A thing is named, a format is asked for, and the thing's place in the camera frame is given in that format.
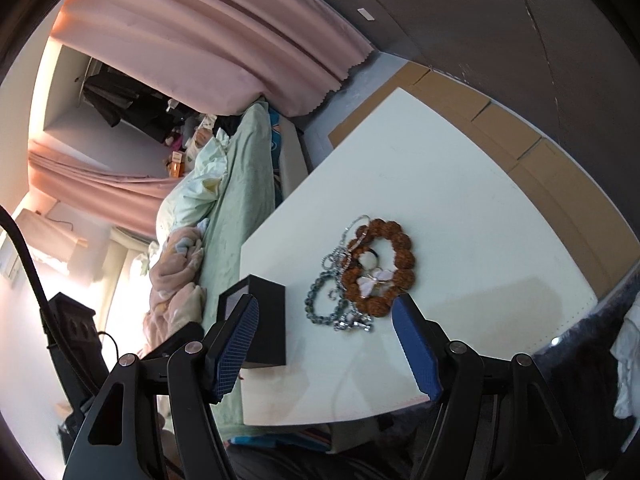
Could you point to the white cloth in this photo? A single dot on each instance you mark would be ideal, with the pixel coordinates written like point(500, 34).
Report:
point(627, 360)

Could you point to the light green duvet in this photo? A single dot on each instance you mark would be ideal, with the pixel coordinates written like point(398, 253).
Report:
point(195, 185)

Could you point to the wide pink curtain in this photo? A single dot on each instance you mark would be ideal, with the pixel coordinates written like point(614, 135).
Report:
point(210, 35)

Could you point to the black garment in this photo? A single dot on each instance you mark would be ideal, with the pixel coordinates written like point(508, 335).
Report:
point(230, 124)

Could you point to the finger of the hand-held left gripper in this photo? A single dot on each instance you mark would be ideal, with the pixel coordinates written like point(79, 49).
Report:
point(175, 337)

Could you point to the black jewelry box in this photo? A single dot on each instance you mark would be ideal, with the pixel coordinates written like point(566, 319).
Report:
point(267, 325)

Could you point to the brown cardboard sheet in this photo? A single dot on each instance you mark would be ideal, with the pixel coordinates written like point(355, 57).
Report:
point(500, 120)

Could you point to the white cube side table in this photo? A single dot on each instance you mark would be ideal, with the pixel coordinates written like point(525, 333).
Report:
point(450, 185)

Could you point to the orange box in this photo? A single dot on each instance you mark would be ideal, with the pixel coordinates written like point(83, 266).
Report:
point(176, 165)

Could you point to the bed with green sheet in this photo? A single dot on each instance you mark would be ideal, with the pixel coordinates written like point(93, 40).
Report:
point(245, 185)

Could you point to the pile of plush toys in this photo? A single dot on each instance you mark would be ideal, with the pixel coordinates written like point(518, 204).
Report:
point(200, 132)

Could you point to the draped pink curtain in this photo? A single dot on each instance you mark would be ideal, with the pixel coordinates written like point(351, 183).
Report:
point(100, 190)

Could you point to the blue printed bed skirt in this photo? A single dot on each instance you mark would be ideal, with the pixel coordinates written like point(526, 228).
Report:
point(275, 135)

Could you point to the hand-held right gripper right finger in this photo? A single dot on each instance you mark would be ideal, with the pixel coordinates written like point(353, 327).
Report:
point(415, 352)

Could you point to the hanging dark clothes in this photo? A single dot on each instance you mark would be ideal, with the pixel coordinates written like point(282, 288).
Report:
point(125, 95)

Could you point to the pink patterned blanket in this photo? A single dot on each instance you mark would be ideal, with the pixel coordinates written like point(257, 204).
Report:
point(172, 275)

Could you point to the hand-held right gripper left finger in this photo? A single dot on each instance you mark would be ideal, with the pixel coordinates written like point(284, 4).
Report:
point(232, 347)

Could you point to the white wall socket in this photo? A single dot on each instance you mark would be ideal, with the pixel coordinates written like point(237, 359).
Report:
point(367, 13)

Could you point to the dark grey fuzzy rug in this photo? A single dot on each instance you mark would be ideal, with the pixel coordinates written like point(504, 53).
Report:
point(575, 385)

